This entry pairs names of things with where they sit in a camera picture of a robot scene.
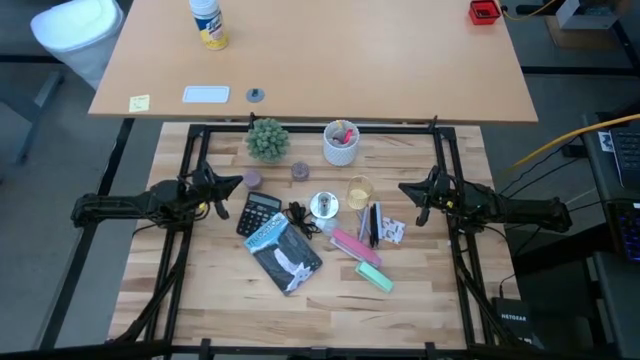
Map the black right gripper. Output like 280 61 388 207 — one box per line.
398 166 464 226

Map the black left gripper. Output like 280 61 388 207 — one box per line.
188 162 245 221

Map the silver round lamp socket base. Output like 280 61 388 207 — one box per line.
308 190 341 220

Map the pale purple candle tin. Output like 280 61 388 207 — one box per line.
242 168 265 190

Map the black calculator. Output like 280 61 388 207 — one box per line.
235 191 283 239

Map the patterned sticky note pad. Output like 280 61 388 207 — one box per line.
382 215 407 245

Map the green succulent in patterned pot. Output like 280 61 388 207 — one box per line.
244 117 291 165

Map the lilac pen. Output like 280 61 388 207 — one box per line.
357 205 370 242

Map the pink stapler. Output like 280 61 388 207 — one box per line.
329 227 384 269

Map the white textured pen cup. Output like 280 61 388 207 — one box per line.
322 119 361 168

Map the Yellowstone book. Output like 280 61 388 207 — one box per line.
243 212 324 296

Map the white rectangular label plate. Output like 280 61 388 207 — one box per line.
182 85 232 105

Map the mint green stapler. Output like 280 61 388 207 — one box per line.
354 260 396 294

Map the yellow sticky note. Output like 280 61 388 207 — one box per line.
128 93 151 114

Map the light wood desk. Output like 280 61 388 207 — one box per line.
88 0 540 125

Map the black Netgear router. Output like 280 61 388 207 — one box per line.
491 297 535 346

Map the disinfectant wipes canister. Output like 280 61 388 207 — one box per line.
188 0 231 51

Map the red plastic box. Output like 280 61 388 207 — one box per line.
468 0 502 26

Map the white trash bin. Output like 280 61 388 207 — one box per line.
29 0 125 91

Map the brown cardboard sheet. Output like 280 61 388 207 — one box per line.
544 14 631 50

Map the black keyboard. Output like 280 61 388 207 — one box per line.
610 124 640 191

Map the backlit keyboard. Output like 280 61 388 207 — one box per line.
607 199 640 264

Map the white box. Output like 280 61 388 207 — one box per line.
555 0 619 31

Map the gold wire cup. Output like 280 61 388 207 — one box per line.
345 174 375 211

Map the black aluminium frame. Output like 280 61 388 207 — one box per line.
39 113 541 360

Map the black lamp cord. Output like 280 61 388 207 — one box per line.
282 200 322 240

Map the black cable bundle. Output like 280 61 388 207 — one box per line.
107 227 196 346
449 234 509 347

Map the yellow cable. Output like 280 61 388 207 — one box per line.
501 0 557 23
502 113 640 176

